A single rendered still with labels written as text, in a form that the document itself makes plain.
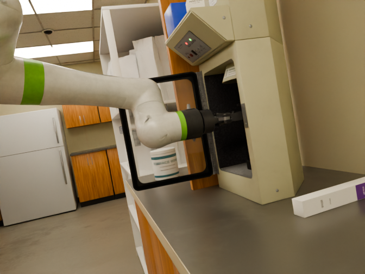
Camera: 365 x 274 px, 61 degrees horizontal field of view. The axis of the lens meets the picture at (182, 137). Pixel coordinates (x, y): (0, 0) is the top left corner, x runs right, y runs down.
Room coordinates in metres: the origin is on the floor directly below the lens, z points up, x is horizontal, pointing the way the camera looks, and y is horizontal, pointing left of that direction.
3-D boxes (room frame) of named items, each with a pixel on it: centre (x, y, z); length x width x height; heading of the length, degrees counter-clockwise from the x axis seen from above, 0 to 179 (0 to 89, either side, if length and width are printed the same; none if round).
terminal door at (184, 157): (1.15, 0.06, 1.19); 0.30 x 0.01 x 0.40; 98
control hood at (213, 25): (1.02, -0.09, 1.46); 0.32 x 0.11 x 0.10; 15
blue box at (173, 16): (1.10, -0.07, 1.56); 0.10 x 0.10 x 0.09; 15
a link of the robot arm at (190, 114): (0.97, -0.03, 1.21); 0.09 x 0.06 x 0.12; 18
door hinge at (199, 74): (1.17, -0.10, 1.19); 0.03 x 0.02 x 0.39; 15
